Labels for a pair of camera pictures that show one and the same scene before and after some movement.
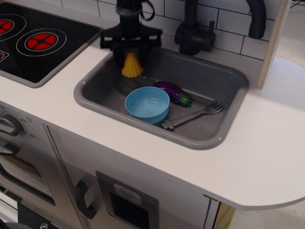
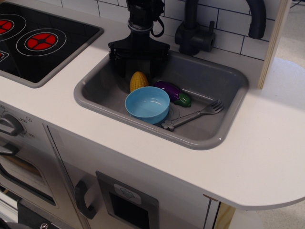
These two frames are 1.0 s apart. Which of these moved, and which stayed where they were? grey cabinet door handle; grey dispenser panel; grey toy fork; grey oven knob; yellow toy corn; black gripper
Moved: yellow toy corn; black gripper
Stayed: grey dispenser panel; grey toy fork; grey oven knob; grey cabinet door handle
